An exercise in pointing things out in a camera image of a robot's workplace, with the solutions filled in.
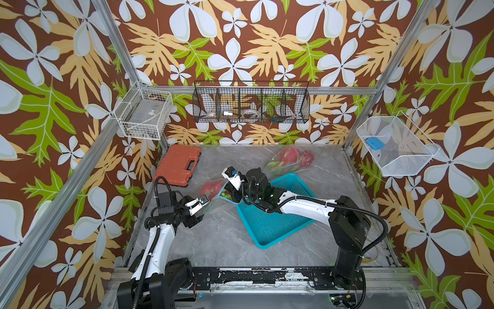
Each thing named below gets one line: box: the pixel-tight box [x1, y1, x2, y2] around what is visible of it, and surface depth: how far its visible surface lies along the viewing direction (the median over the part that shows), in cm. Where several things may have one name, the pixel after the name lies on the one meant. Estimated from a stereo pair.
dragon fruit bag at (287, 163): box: [266, 146, 300, 174], surface depth 107 cm
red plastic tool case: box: [153, 144, 202, 187], surface depth 109 cm
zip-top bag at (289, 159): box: [264, 144, 316, 178], surface depth 107 cm
